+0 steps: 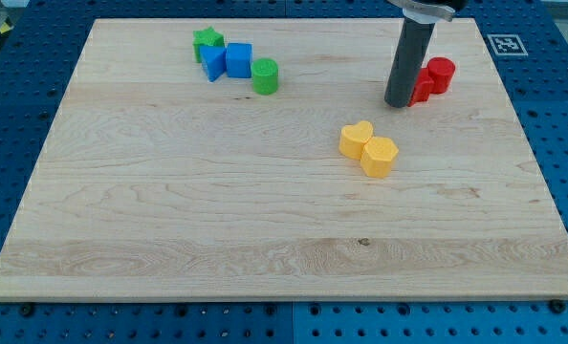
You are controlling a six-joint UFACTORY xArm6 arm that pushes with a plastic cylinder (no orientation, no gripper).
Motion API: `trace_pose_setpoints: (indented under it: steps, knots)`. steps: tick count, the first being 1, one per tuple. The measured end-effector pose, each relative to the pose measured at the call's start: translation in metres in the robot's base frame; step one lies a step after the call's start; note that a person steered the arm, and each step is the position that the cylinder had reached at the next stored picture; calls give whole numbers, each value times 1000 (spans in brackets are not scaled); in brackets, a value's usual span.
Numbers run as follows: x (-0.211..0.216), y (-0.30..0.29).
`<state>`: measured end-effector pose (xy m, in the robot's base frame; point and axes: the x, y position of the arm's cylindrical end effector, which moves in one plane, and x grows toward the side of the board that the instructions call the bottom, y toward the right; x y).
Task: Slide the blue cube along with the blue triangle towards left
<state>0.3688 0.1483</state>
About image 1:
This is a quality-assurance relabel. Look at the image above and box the blue cube block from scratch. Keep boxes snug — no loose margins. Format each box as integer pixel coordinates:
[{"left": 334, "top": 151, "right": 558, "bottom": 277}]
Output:
[{"left": 226, "top": 42, "right": 252, "bottom": 78}]

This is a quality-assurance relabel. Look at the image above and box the yellow hexagon block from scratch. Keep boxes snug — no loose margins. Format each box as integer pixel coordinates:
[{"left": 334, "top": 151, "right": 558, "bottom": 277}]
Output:
[{"left": 360, "top": 137, "right": 399, "bottom": 178}]

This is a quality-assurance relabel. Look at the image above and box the green cylinder block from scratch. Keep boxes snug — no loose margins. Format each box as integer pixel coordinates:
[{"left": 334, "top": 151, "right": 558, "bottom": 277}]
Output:
[{"left": 251, "top": 58, "right": 279, "bottom": 95}]

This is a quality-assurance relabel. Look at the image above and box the white fiducial marker tag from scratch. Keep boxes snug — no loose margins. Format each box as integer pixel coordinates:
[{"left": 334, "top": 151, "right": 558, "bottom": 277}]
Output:
[{"left": 487, "top": 33, "right": 528, "bottom": 56}]

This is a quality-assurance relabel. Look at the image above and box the black bolt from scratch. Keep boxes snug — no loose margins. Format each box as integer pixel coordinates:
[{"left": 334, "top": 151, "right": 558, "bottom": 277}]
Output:
[
  {"left": 18, "top": 303, "right": 34, "bottom": 317},
  {"left": 548, "top": 299, "right": 567, "bottom": 314}
]

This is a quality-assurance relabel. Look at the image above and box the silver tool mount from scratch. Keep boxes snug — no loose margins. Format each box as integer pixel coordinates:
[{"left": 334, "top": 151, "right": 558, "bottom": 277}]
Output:
[{"left": 387, "top": 0, "right": 469, "bottom": 22}]

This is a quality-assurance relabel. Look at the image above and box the red angular block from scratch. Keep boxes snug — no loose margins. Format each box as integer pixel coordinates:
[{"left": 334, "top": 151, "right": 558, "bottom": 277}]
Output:
[{"left": 407, "top": 68, "right": 434, "bottom": 107}]

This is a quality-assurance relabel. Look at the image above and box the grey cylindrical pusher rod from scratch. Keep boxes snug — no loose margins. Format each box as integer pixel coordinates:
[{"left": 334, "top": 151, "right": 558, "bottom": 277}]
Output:
[{"left": 384, "top": 17, "right": 435, "bottom": 108}]

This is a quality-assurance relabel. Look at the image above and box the yellow heart block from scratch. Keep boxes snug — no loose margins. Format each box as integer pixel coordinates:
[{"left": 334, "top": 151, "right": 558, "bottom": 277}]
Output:
[{"left": 339, "top": 120, "right": 374, "bottom": 160}]

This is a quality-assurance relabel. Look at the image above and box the blue triangle block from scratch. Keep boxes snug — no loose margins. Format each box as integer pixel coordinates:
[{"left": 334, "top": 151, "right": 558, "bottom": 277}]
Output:
[{"left": 200, "top": 46, "right": 227, "bottom": 82}]

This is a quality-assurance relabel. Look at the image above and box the red cylinder block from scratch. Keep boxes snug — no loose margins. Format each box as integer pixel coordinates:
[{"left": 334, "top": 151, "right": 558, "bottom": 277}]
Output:
[{"left": 426, "top": 57, "right": 456, "bottom": 94}]

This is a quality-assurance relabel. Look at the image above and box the green star block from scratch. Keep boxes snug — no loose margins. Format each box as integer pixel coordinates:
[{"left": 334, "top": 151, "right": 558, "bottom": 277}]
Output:
[{"left": 193, "top": 27, "right": 225, "bottom": 63}]

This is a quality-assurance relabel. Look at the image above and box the light wooden board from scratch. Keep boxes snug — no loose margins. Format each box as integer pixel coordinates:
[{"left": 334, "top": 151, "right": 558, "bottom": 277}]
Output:
[{"left": 0, "top": 19, "right": 568, "bottom": 303}]

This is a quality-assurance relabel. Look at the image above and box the black bolt front left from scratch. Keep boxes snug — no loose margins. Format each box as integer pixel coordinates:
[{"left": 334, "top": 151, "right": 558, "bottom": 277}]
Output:
[{"left": 18, "top": 303, "right": 34, "bottom": 317}]

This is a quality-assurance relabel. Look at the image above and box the black bolt front right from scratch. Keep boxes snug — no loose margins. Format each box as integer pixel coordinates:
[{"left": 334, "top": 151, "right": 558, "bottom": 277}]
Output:
[{"left": 548, "top": 299, "right": 567, "bottom": 314}]

